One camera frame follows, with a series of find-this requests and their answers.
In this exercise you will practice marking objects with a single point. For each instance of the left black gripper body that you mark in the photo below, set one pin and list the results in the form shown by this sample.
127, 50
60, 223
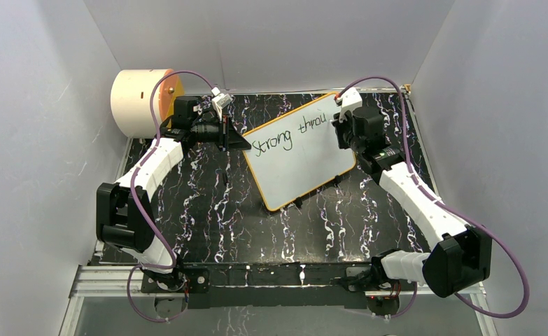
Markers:
223, 127

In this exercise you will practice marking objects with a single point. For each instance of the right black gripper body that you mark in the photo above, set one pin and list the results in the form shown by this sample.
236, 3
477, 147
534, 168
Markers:
346, 138

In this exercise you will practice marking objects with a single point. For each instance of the yellow framed whiteboard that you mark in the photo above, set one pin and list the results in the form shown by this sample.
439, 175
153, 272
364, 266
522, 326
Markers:
296, 153

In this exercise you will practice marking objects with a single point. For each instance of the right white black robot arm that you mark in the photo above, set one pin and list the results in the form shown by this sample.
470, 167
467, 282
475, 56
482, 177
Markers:
460, 254

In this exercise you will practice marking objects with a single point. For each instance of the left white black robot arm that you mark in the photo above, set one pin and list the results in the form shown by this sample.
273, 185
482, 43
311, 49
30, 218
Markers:
124, 218

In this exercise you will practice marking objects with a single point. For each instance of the cream cylindrical drum orange face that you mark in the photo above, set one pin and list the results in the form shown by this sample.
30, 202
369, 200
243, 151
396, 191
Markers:
130, 100

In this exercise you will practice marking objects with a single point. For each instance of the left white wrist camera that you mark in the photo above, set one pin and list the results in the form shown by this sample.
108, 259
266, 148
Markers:
220, 99

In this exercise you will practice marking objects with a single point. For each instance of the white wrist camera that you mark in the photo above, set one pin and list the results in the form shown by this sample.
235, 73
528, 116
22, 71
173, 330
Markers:
347, 100
220, 99

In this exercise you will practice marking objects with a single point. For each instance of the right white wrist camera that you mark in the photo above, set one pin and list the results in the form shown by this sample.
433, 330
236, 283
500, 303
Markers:
347, 100

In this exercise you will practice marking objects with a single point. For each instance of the aluminium front frame rail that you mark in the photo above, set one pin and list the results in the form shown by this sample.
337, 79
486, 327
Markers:
291, 299

